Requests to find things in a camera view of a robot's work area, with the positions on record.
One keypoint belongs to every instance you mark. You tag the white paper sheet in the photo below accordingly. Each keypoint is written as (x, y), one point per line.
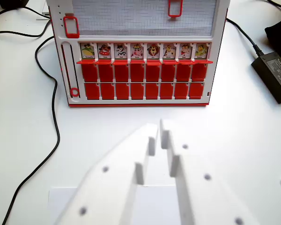
(61, 201)

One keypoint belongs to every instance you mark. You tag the red and white game board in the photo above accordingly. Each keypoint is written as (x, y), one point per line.
(140, 70)

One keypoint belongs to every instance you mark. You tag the black power adapter brick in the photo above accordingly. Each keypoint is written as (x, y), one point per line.
(274, 75)

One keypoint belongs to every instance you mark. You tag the grey flat device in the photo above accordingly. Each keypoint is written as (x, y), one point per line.
(45, 9)

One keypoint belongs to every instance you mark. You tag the black rounded object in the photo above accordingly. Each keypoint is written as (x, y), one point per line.
(14, 3)

